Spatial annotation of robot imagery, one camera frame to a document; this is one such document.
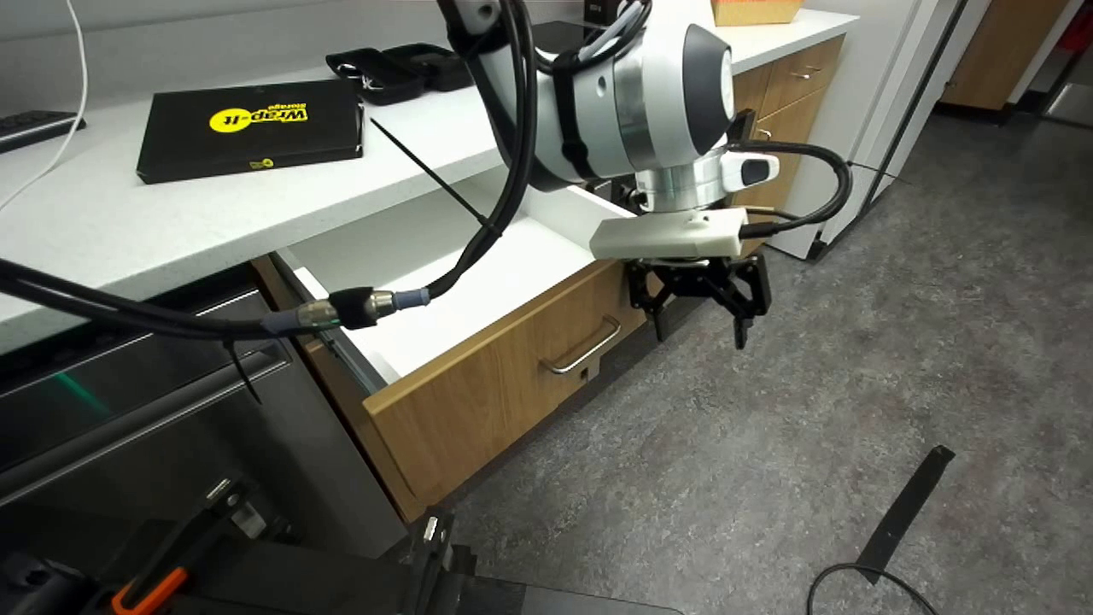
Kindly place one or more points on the black box with yellow logo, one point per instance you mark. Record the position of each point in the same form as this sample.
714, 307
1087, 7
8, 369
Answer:
285, 140

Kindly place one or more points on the black fabric pouch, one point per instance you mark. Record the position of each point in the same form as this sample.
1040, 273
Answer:
399, 70

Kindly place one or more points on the dark flat device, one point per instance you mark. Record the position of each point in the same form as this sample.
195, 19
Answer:
35, 128

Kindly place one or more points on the white drawer with wooden front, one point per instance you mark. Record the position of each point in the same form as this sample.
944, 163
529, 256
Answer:
479, 397

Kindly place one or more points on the tall white cabinet panel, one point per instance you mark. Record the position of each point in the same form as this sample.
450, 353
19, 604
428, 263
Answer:
899, 70

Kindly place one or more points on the small wooden box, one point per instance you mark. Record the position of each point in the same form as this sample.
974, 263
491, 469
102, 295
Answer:
758, 10

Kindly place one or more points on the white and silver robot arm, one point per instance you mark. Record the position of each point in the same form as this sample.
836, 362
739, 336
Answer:
650, 105

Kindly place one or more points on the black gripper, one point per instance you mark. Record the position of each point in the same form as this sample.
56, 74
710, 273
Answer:
701, 278

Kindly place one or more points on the dark grey built-in appliance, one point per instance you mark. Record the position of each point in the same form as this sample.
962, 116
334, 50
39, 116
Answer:
139, 421

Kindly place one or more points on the wooden cabinet with drawers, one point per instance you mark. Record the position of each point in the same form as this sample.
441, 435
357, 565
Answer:
798, 91

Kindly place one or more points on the wooden door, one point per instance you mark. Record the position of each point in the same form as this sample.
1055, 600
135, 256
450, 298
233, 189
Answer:
1002, 46

